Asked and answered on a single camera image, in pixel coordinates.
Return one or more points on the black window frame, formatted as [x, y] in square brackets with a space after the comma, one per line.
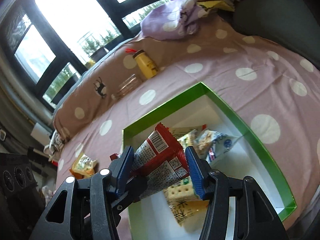
[52, 43]

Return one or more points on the green yellow biscuit packet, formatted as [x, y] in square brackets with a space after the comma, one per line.
[187, 136]

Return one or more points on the green white cardboard box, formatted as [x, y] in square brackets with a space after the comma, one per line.
[199, 105]

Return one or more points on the yellow rice cracker packet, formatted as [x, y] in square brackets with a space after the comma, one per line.
[185, 205]

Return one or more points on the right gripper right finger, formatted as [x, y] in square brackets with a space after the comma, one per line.
[255, 217]

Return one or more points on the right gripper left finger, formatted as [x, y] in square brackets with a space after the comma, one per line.
[63, 218]

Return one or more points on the red milk tea snack packet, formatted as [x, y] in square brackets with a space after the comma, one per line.
[160, 160]

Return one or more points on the clear plastic bottle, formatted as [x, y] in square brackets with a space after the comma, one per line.
[127, 87]

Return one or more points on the striped cloth pile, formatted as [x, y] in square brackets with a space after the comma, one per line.
[54, 148]

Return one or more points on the blue white peanut snack bag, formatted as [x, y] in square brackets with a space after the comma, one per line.
[213, 145]

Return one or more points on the pale yellow chips packet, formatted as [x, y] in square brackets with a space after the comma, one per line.
[83, 167]

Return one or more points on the dark grey sofa cushion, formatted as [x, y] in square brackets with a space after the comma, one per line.
[289, 23]

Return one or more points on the yellow bear bottle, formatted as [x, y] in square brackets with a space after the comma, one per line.
[147, 66]

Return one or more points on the pink polka dot bedsheet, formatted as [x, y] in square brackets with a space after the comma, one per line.
[274, 90]

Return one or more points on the finger of the left gripper seen across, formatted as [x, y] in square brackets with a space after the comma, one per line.
[106, 198]

